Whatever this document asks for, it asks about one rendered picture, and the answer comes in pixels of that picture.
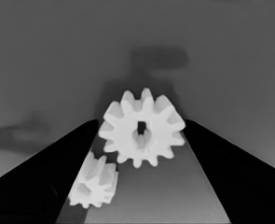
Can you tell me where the small white toothed gear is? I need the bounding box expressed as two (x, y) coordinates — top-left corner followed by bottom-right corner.
(68, 151), (119, 209)
(98, 87), (186, 169)

